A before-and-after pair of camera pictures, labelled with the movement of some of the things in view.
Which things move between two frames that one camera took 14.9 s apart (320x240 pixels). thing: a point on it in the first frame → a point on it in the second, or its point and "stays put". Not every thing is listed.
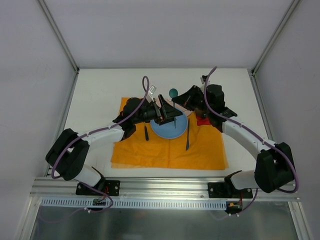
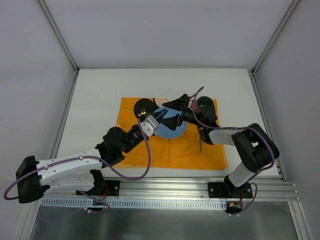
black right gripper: x=191 y=95 → x=182 y=110
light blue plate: x=168 y=130 stays put
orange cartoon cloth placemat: x=201 y=146 stays put
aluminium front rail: x=49 y=188 stays put
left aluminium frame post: x=59 y=34 stays put
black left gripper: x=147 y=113 → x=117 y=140
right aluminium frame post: x=292 y=7 stays put
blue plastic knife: x=187 y=145 → x=201 y=143
